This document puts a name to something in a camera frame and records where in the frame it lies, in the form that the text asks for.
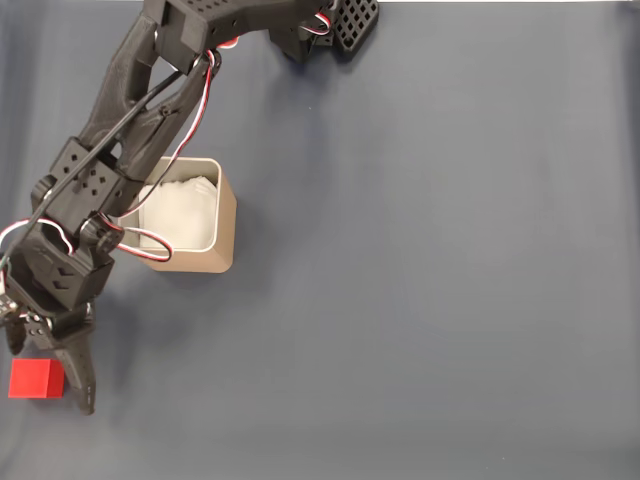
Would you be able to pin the red cube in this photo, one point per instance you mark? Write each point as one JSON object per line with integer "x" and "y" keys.
{"x": 30, "y": 377}

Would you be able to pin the tan box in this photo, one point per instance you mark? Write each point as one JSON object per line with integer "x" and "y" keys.
{"x": 200, "y": 262}

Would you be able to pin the white tissue paper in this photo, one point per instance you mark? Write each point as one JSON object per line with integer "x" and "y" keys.
{"x": 185, "y": 215}

